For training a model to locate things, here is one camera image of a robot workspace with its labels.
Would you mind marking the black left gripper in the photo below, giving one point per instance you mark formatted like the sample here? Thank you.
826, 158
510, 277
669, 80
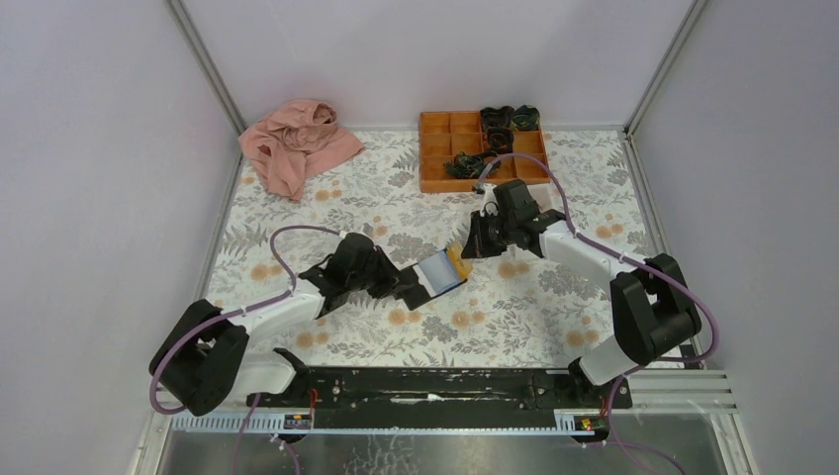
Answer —
389, 274

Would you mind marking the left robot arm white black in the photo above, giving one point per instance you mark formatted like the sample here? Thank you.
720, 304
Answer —
199, 365

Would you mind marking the orange compartment tray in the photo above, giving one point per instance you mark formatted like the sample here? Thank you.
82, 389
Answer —
448, 136

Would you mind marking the pink crumpled cloth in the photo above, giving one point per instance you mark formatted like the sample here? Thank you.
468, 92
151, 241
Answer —
297, 141

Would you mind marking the slotted aluminium cable rail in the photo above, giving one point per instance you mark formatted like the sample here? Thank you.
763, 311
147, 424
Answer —
296, 423

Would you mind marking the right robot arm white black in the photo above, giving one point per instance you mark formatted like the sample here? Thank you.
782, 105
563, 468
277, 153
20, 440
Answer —
651, 310

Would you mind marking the black blue card holder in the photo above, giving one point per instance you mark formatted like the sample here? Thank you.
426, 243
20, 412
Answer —
436, 278

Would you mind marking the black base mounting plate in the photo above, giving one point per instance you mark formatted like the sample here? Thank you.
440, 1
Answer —
469, 393

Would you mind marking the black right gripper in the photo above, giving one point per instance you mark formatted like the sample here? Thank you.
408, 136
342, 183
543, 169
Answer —
476, 244

